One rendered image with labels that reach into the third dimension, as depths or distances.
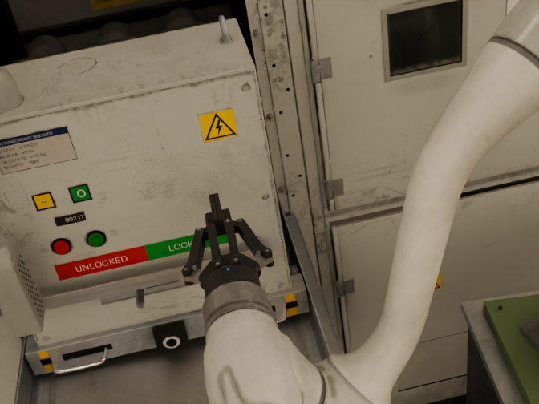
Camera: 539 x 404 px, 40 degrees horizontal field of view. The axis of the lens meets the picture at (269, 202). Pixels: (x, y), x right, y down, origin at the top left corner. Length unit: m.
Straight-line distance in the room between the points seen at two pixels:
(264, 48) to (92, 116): 0.47
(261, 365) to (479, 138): 0.35
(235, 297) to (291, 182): 0.81
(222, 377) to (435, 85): 0.98
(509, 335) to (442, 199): 0.70
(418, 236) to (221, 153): 0.45
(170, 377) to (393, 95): 0.74
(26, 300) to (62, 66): 0.40
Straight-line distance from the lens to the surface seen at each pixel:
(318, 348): 1.40
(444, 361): 2.21
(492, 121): 0.86
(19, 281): 1.22
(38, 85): 1.27
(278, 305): 1.42
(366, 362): 0.93
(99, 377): 1.47
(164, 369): 1.44
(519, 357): 1.49
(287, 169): 1.66
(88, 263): 1.33
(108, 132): 1.19
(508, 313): 1.57
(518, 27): 0.88
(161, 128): 1.19
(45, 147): 1.20
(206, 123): 1.19
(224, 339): 0.85
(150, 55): 1.27
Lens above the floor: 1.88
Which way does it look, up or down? 35 degrees down
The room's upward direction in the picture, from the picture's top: 10 degrees counter-clockwise
